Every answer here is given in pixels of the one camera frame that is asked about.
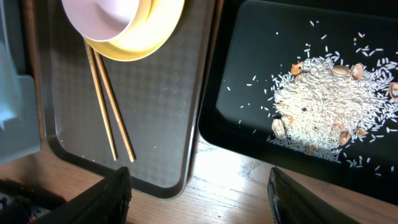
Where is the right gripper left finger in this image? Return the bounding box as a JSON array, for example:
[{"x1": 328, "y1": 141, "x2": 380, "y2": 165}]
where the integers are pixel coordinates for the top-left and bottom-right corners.
[{"x1": 34, "y1": 167, "x2": 132, "y2": 224}]

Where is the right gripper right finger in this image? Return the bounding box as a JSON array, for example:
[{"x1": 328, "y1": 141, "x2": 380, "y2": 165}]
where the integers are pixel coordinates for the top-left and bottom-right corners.
[{"x1": 267, "y1": 167, "x2": 357, "y2": 224}]

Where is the rice and nutshell pile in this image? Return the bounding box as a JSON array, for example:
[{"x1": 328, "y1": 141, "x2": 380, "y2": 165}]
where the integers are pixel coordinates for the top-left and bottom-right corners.
[{"x1": 271, "y1": 53, "x2": 397, "y2": 162}]

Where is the grey plastic dishwasher rack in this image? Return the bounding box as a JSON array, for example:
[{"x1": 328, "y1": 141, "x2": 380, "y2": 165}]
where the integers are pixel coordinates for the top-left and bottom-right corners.
[{"x1": 1, "y1": 0, "x2": 41, "y2": 164}]

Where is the black waste tray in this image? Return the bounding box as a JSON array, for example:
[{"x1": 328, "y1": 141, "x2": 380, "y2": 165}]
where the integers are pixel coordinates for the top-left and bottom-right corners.
[{"x1": 198, "y1": 1, "x2": 397, "y2": 204}]

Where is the right wooden chopstick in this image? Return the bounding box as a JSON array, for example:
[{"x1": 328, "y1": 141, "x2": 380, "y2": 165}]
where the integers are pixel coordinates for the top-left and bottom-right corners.
[{"x1": 94, "y1": 50, "x2": 136, "y2": 162}]

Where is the wooden chopstick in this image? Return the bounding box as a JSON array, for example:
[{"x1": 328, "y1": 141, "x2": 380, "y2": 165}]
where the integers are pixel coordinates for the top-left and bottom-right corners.
[
  {"x1": 84, "y1": 41, "x2": 118, "y2": 161},
  {"x1": 94, "y1": 50, "x2": 136, "y2": 162}
]

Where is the dark brown serving tray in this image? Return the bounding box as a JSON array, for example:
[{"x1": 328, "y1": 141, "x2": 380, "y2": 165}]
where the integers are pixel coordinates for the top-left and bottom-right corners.
[{"x1": 32, "y1": 0, "x2": 215, "y2": 199}]

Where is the left wooden chopstick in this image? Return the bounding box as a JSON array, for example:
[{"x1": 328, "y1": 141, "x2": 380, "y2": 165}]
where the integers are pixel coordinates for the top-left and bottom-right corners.
[{"x1": 84, "y1": 41, "x2": 118, "y2": 161}]

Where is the yellow plate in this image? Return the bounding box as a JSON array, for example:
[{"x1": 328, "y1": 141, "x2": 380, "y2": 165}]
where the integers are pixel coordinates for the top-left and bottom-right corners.
[{"x1": 85, "y1": 0, "x2": 185, "y2": 62}]

